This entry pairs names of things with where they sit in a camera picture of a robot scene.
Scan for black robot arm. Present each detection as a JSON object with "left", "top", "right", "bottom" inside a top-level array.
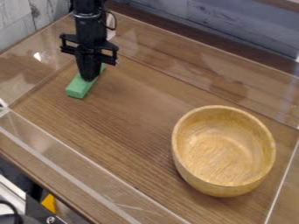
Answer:
[{"left": 60, "top": 0, "right": 119, "bottom": 81}]

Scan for black cable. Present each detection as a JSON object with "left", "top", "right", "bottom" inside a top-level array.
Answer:
[{"left": 0, "top": 199, "right": 24, "bottom": 224}]

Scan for clear acrylic corner bracket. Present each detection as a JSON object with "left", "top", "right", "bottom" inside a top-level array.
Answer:
[{"left": 107, "top": 13, "right": 118, "bottom": 39}]

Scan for green rectangular block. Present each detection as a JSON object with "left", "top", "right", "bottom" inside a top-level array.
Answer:
[{"left": 66, "top": 73, "right": 99, "bottom": 99}]

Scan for yellow warning label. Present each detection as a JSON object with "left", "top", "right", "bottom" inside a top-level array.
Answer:
[{"left": 42, "top": 194, "right": 58, "bottom": 214}]

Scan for brown wooden bowl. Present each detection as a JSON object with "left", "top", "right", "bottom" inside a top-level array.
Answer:
[{"left": 173, "top": 105, "right": 277, "bottom": 198}]

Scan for clear acrylic tray walls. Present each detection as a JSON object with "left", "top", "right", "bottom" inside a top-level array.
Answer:
[{"left": 0, "top": 16, "right": 299, "bottom": 224}]

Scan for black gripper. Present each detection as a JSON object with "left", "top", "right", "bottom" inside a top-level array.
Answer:
[{"left": 60, "top": 33, "right": 119, "bottom": 81}]

